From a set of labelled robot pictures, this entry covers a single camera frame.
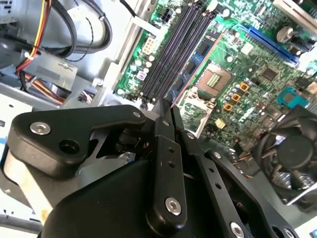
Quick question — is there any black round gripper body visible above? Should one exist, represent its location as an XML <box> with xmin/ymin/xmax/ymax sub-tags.
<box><xmin>41</xmin><ymin>159</ymin><xmax>221</xmax><ymax>238</ymax></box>

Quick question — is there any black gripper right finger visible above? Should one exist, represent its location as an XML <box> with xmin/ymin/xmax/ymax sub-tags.
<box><xmin>172</xmin><ymin>106</ymin><xmax>298</xmax><ymax>238</ymax></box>

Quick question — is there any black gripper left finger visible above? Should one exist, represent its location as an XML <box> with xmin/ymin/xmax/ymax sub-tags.
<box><xmin>1</xmin><ymin>98</ymin><xmax>188</xmax><ymax>229</ymax></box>

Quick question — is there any blue RAM stick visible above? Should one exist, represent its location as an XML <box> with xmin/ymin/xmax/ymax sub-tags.
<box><xmin>164</xmin><ymin>28</ymin><xmax>225</xmax><ymax>107</ymax></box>

